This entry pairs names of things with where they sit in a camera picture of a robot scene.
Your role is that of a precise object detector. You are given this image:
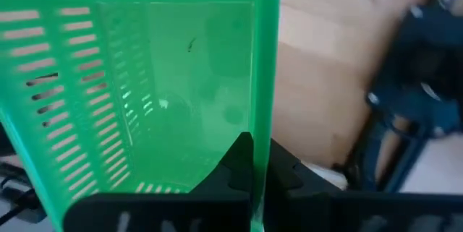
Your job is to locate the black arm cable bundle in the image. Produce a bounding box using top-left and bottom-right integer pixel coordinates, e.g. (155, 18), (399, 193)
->
(0, 123), (48, 225)

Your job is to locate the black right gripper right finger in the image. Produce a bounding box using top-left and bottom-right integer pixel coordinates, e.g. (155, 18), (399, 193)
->
(263, 138), (463, 232)

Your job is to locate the green slotted plastic basket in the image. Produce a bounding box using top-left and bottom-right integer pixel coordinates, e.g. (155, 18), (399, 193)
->
(0, 0), (282, 232)

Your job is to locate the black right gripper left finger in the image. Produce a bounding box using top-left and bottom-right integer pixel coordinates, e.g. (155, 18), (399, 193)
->
(64, 132), (253, 232)

